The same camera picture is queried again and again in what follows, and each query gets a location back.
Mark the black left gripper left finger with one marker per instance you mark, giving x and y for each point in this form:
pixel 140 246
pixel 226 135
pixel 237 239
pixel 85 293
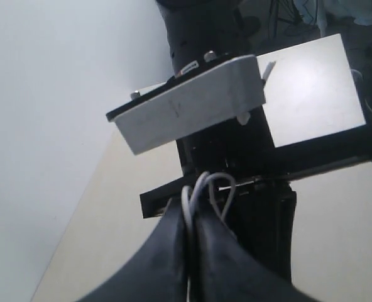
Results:
pixel 157 271

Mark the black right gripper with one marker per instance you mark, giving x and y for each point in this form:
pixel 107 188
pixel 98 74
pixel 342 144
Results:
pixel 262 211

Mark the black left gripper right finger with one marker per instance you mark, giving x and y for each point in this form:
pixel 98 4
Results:
pixel 226 272

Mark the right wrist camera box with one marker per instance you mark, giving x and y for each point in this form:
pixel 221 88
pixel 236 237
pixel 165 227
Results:
pixel 223 89

